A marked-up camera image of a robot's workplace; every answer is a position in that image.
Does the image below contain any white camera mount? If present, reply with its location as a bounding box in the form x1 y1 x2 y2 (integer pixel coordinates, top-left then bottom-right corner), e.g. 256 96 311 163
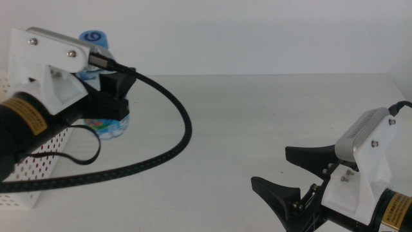
321 114 398 226
7 27 91 115

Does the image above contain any white perforated plastic basket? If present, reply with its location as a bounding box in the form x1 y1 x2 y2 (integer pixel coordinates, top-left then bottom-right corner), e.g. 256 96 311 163
0 69 75 209

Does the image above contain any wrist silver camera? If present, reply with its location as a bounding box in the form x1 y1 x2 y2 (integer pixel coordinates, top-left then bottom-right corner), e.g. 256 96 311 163
334 107 391 162
26 26 116 70

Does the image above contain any left camera braided black cable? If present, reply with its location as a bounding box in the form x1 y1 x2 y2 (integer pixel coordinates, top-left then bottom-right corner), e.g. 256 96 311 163
0 53 193 194

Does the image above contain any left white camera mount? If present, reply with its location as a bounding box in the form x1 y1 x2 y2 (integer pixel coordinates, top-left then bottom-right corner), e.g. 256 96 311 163
7 27 91 115

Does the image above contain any clear water bottle blue cap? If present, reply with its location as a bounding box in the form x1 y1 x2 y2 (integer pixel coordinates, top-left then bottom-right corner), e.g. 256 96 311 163
74 30 131 140

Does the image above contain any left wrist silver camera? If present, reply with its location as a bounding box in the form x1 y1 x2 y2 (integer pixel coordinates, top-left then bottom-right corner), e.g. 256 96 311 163
26 26 116 70

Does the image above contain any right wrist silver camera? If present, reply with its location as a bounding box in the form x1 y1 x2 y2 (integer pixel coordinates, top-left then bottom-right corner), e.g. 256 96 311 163
334 107 391 162

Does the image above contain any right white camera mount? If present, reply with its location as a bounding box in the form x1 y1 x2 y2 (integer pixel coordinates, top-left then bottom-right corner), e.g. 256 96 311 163
321 114 398 226

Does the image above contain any right camera black cable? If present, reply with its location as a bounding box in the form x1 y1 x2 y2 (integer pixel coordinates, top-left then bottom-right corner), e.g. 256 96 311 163
388 100 412 117

